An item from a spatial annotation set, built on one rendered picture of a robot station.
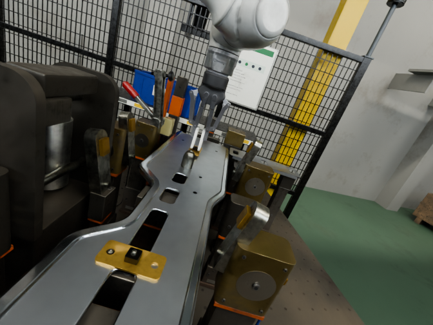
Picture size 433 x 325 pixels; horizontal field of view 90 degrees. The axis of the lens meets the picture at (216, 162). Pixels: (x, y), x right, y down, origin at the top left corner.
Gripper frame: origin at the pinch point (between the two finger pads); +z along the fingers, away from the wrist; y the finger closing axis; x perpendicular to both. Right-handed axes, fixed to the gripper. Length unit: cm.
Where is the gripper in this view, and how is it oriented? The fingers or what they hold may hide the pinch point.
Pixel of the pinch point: (198, 138)
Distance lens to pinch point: 70.8
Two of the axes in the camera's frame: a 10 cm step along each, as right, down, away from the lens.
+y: 9.5, 3.1, 0.3
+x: 0.8, -3.5, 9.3
